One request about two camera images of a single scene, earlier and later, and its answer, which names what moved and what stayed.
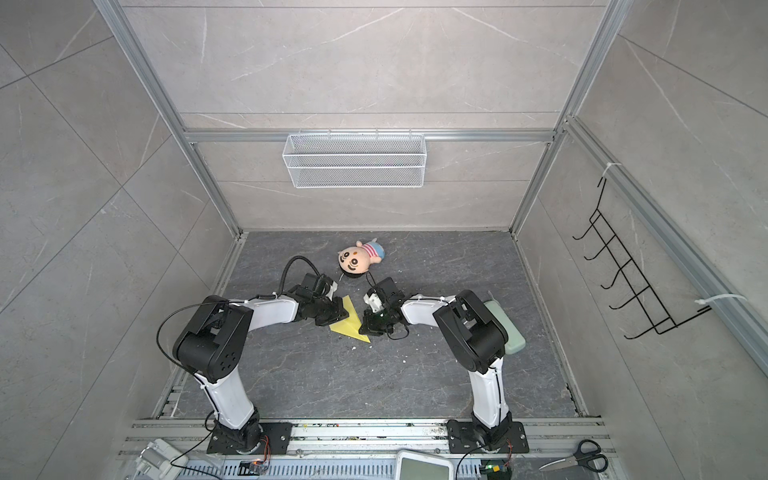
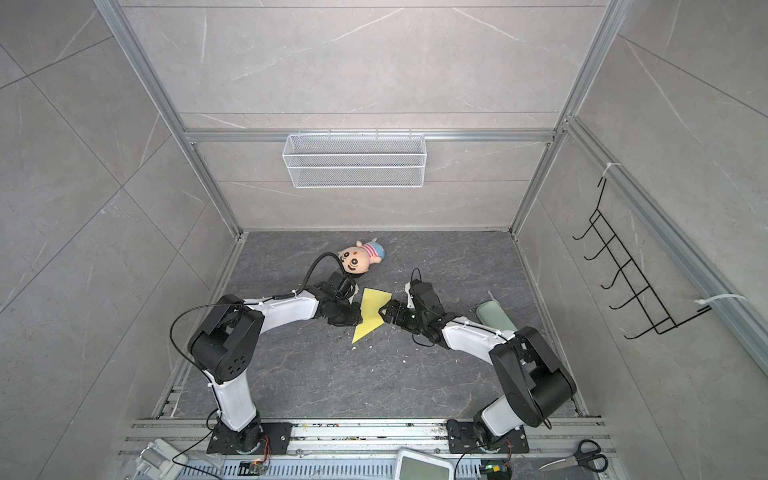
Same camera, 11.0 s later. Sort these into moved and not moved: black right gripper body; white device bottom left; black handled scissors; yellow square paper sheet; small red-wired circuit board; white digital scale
Moved: black right gripper body; yellow square paper sheet
Not moved: white device bottom left; black handled scissors; white digital scale; small red-wired circuit board
